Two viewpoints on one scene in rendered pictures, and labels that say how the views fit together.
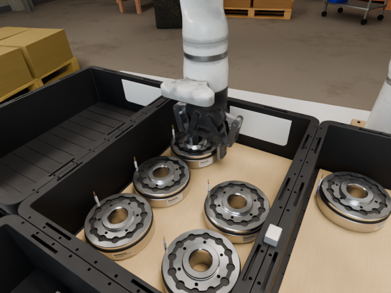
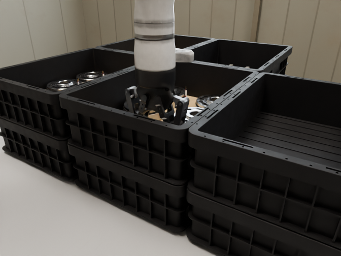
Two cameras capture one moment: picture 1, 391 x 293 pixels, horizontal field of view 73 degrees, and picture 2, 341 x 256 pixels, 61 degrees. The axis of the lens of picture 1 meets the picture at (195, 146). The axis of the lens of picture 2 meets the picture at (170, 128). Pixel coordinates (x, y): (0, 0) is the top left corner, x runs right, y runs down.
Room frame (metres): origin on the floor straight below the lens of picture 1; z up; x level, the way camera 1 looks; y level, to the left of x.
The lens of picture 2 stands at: (0.95, 0.00, 1.13)
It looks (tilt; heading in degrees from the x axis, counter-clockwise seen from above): 26 degrees down; 180
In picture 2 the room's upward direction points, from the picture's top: straight up
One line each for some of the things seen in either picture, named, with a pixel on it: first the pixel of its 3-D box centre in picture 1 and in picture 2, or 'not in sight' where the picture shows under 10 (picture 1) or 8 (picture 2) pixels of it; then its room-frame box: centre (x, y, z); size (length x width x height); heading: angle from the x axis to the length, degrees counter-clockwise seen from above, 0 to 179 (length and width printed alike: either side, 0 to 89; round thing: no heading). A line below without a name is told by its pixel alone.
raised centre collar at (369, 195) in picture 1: (356, 192); not in sight; (0.28, -0.25, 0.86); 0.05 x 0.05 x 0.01
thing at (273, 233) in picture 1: (273, 235); not in sight; (0.17, -0.08, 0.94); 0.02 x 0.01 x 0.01; 147
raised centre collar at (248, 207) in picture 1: (237, 202); not in sight; (0.27, -0.06, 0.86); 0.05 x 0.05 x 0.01
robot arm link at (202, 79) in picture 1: (200, 70); (160, 47); (0.41, -0.01, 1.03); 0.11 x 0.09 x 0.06; 147
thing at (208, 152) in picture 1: (195, 141); not in sight; (0.44, 0.00, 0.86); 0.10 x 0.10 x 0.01
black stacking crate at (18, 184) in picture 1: (75, 135); (304, 139); (0.47, 0.26, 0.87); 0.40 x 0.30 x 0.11; 147
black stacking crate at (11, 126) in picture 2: not in sight; (87, 120); (0.15, -0.25, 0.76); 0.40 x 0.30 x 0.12; 147
